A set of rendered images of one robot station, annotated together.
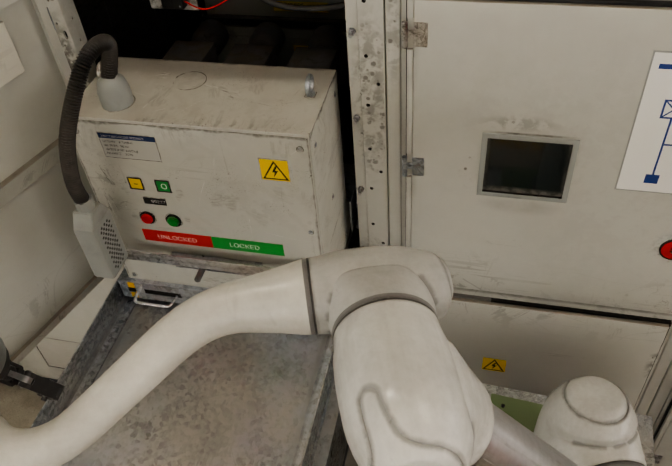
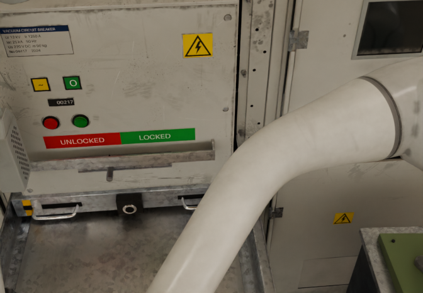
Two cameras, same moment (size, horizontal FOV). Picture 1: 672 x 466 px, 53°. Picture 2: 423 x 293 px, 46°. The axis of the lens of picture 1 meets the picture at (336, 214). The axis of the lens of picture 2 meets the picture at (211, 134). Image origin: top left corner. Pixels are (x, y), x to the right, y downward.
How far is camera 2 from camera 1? 0.54 m
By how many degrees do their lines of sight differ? 16
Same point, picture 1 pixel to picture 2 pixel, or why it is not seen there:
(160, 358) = (247, 212)
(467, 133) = not seen: outside the picture
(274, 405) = not seen: hidden behind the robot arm
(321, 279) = (400, 89)
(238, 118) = not seen: outside the picture
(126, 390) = (218, 259)
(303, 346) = not seen: hidden behind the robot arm
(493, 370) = (342, 223)
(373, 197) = (255, 79)
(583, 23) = not seen: outside the picture
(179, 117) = (93, 0)
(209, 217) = (120, 110)
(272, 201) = (191, 81)
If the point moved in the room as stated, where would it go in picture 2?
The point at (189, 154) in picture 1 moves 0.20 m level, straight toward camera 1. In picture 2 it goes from (106, 40) to (164, 93)
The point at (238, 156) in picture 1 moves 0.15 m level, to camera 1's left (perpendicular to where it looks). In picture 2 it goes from (160, 35) to (78, 51)
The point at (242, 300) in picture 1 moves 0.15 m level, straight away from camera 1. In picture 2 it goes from (320, 127) to (235, 62)
